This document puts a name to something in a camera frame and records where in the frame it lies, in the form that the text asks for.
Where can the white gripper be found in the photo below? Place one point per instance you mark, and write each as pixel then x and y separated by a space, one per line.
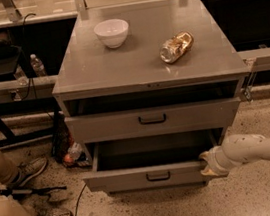
pixel 215 163

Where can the grey drawer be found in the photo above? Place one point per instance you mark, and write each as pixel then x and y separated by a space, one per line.
pixel 153 121
pixel 151 162

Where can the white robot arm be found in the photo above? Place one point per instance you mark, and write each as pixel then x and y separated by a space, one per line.
pixel 235 150

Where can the grey metal drawer cabinet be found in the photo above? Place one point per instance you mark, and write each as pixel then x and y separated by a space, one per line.
pixel 98 79

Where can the grey top drawer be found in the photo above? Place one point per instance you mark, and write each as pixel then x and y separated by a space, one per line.
pixel 153 121

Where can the dark bag with items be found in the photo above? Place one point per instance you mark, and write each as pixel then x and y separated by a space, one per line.
pixel 65 150

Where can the white ceramic bowl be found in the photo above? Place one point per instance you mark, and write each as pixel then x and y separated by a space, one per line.
pixel 112 33

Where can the grey sneaker upper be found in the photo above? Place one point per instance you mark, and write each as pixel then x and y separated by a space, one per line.
pixel 28 171

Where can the clear water bottle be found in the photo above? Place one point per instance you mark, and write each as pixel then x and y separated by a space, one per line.
pixel 20 76
pixel 38 66

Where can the black rod tool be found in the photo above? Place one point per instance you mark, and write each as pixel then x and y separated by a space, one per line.
pixel 8 192

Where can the black table stand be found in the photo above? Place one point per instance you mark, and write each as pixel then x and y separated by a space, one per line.
pixel 11 138

